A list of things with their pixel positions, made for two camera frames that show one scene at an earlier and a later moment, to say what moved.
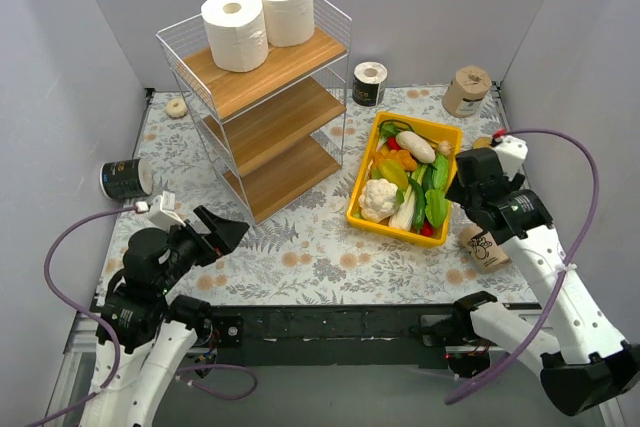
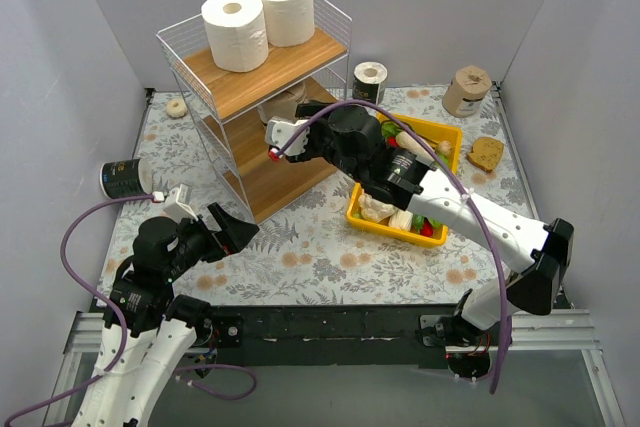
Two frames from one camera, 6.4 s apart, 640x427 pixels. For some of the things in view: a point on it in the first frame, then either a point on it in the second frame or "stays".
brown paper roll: (466, 92) stays
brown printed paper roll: (483, 250) -> (285, 105)
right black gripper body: (480, 182) -> (310, 132)
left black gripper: (204, 237) stays
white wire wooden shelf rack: (278, 129) stays
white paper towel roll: (234, 20) stays
